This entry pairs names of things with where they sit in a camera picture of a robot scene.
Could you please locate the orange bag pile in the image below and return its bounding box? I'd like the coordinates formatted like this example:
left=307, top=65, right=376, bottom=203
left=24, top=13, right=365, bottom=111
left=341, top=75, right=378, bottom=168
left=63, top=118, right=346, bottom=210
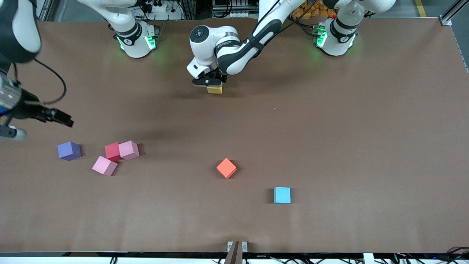
left=292, top=0, right=337, bottom=19

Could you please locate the purple foam cube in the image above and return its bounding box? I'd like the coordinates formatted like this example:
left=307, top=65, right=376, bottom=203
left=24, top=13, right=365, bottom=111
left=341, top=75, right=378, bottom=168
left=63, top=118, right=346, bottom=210
left=57, top=141, right=82, bottom=161

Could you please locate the light blue foam cube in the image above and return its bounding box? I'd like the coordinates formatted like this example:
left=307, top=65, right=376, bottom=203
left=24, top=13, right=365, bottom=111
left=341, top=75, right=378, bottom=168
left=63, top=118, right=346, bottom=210
left=273, top=187, right=291, bottom=204

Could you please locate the orange foam cube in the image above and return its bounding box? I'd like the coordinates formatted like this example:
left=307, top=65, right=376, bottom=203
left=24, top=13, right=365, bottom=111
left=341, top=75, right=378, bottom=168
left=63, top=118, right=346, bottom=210
left=216, top=158, right=237, bottom=180

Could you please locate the red foam cube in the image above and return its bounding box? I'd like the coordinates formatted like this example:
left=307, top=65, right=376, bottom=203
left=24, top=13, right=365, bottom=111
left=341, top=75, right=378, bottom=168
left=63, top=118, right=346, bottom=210
left=104, top=142, right=122, bottom=162

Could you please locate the pink foam cube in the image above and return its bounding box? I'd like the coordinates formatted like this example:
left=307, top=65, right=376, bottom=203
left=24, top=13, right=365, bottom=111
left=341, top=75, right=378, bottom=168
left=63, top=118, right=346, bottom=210
left=92, top=156, right=118, bottom=177
left=118, top=140, right=140, bottom=160

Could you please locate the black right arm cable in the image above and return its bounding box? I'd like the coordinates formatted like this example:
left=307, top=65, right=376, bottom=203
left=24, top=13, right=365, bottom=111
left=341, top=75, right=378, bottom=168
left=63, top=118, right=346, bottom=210
left=13, top=59, right=67, bottom=105

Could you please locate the aluminium frame profile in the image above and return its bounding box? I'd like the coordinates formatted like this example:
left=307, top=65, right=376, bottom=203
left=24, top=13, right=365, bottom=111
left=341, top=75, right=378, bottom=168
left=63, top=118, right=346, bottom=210
left=439, top=0, right=469, bottom=26

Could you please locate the white power strip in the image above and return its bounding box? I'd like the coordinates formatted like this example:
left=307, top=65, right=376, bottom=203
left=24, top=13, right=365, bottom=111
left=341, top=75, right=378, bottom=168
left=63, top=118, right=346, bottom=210
left=141, top=0, right=184, bottom=21

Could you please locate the aluminium frame bracket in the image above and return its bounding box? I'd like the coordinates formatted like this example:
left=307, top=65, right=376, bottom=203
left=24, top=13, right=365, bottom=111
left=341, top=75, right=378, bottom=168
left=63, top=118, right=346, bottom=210
left=226, top=241, right=248, bottom=264

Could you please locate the white equipment box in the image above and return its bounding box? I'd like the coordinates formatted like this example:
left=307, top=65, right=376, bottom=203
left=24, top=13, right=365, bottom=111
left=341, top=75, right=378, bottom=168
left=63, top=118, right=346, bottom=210
left=212, top=0, right=259, bottom=19

